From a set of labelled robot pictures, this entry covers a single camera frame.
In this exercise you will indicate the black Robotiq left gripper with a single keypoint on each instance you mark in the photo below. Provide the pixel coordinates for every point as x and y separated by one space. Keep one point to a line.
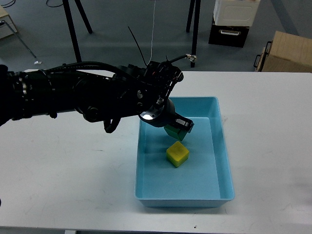
166 115

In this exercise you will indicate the green cube block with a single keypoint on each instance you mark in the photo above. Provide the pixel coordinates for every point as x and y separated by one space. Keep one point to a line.
176 131

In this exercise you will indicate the yellow cube block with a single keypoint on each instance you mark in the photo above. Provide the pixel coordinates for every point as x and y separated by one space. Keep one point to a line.
177 154

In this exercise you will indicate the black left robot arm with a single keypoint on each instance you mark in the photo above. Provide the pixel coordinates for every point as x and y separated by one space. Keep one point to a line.
98 91

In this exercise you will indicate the black table leg right pair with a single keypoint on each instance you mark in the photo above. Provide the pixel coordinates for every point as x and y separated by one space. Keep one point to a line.
193 20

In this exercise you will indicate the wooden desk with metal leg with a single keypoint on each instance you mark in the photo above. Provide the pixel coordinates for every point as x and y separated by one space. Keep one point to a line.
8 28

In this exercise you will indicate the black storage box with handle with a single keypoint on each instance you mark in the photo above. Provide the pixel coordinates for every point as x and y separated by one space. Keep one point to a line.
234 36

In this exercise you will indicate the wooden cabinet with black handles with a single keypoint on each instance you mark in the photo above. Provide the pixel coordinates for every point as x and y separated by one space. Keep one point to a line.
285 53

